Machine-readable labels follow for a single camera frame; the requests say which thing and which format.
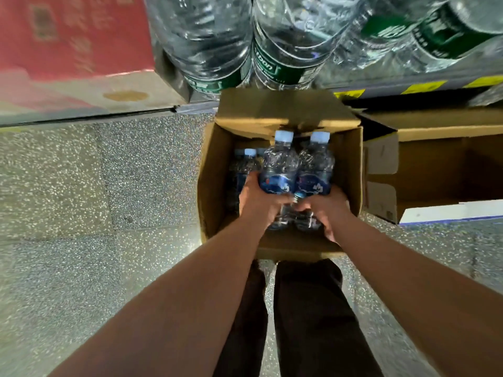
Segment black trousers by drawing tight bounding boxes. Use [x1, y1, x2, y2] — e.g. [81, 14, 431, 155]
[213, 258, 384, 377]

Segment empty brown cardboard box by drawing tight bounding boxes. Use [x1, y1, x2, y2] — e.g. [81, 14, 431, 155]
[356, 108, 503, 226]

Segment grey metal shelf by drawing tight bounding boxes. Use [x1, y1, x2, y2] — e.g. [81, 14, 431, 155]
[0, 35, 503, 128]

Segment red cardboard carton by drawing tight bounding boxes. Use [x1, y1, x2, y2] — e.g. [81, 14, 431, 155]
[0, 0, 187, 116]

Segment person's right hand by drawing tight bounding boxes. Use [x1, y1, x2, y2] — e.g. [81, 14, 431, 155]
[294, 187, 352, 245]

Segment blue label water bottle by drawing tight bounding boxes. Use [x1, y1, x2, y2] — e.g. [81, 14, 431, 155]
[237, 148, 263, 195]
[294, 131, 336, 232]
[226, 149, 246, 212]
[259, 130, 300, 231]

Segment person's left forearm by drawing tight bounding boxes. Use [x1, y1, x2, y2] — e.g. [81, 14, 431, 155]
[47, 216, 277, 377]

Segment person's right forearm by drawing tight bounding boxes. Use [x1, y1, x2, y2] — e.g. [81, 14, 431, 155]
[330, 210, 503, 377]

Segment open brown cardboard box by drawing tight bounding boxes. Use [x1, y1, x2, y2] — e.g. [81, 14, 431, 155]
[197, 88, 364, 263]

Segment person's left hand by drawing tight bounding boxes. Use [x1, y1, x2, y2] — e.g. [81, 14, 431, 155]
[238, 171, 296, 232]

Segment large green label water bottle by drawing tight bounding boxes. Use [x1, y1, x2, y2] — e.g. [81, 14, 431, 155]
[251, 0, 368, 91]
[332, 0, 452, 72]
[145, 0, 253, 95]
[393, 0, 503, 74]

